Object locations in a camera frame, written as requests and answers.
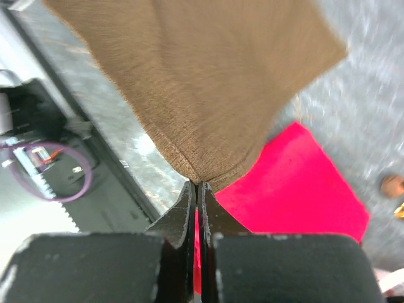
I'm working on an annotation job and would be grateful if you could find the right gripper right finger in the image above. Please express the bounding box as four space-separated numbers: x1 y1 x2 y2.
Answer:
197 182 385 302

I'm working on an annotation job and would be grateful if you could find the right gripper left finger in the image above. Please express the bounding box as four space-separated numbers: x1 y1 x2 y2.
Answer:
1 182 196 302

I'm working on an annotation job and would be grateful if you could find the brown fabric napkin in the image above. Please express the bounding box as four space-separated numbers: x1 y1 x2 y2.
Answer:
46 1 347 191

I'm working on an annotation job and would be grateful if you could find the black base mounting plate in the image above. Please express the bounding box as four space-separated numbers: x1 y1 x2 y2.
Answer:
1 79 157 222

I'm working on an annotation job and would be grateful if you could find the red folded cloth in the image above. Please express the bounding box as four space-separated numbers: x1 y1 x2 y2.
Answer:
192 121 371 294

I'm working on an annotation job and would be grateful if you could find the white plastic basket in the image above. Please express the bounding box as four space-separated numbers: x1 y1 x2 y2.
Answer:
374 268 403 295

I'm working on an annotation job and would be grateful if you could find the gold spoon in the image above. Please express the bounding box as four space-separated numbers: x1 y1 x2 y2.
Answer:
394 203 404 219

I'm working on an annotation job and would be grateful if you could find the copper brown spoon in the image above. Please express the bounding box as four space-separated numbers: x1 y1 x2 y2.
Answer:
380 174 403 198

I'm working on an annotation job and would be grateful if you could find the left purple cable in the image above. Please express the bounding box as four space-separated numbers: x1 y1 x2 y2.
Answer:
0 141 94 203

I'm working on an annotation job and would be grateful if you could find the grey slotted cable duct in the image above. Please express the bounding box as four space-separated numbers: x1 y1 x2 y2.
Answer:
10 147 80 232

